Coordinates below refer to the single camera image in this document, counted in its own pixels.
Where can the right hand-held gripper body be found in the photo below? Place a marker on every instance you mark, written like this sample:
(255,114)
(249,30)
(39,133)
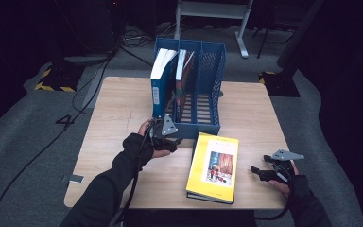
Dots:
(280,170)

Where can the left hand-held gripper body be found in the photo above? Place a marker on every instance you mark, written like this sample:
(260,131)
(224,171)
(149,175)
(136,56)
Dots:
(159,135)

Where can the blue plastic file rack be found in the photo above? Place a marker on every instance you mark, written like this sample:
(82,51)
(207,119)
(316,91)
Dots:
(198,130)

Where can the yellow book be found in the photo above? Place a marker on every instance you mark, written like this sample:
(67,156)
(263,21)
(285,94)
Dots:
(198,176)

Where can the thick blue book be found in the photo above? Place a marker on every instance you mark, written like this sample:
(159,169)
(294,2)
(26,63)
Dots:
(162,91)

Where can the illustrated blue and red book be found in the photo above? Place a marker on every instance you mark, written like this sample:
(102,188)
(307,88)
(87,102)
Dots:
(182,85)

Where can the person's right hand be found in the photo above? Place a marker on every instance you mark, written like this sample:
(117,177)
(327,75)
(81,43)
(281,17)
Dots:
(297,187)

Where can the person's left hand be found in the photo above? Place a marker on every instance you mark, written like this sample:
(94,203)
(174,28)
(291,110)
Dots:
(138,151)

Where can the black and yellow striped base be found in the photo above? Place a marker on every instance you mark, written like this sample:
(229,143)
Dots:
(280,85)
(60,78)

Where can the grey tape piece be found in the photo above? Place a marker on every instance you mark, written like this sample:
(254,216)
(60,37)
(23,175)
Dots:
(75,179)

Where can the black floor tape mark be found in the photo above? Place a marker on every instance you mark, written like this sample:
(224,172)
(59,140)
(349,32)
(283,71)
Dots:
(65,121)

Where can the black stand leg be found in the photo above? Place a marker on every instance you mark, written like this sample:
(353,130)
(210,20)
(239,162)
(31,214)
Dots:
(263,44)

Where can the black slanted pole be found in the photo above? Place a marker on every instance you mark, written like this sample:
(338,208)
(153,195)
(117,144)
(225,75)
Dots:
(296,38)

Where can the white metal desk frame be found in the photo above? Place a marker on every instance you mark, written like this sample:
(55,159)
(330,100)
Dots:
(214,9)

